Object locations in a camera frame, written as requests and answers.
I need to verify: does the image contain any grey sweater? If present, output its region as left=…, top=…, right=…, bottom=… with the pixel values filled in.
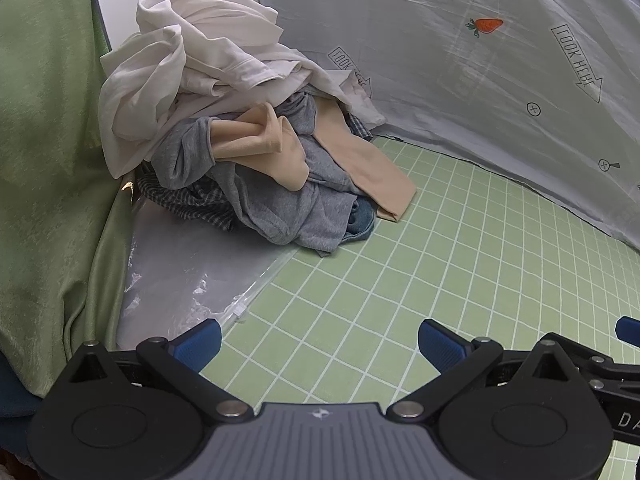
left=150, top=92, right=361, bottom=257

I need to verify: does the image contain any beige garment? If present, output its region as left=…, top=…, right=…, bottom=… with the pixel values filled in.
left=210, top=95, right=418, bottom=224

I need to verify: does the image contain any dark blue cloth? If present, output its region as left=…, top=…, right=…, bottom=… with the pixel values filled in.
left=0, top=345, right=47, bottom=457

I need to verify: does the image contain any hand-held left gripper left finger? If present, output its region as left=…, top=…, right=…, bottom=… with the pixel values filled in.
left=62, top=319, right=253, bottom=423

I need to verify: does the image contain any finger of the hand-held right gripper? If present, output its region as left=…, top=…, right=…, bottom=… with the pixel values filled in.
left=575, top=316, right=640, bottom=397

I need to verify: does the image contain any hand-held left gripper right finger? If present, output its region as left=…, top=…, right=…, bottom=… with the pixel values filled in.
left=387, top=319, right=583, bottom=423

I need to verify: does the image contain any dark checked shirt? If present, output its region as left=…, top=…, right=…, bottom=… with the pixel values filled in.
left=135, top=112, right=375, bottom=234

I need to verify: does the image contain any green grid mat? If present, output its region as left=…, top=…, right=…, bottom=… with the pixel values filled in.
left=197, top=132, right=640, bottom=463

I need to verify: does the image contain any green curtain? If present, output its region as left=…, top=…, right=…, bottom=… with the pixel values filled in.
left=0, top=0, right=137, bottom=402

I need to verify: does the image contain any blue denim garment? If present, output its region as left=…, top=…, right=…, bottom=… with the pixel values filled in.
left=342, top=199, right=377, bottom=244

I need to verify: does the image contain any white carrot print sheet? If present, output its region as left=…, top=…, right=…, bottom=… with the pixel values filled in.
left=249, top=0, right=640, bottom=252

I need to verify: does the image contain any white shirt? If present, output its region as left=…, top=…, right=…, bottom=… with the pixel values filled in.
left=136, top=0, right=387, bottom=131

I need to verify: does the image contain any clear plastic bag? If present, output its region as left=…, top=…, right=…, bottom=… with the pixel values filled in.
left=115, top=194, right=297, bottom=352

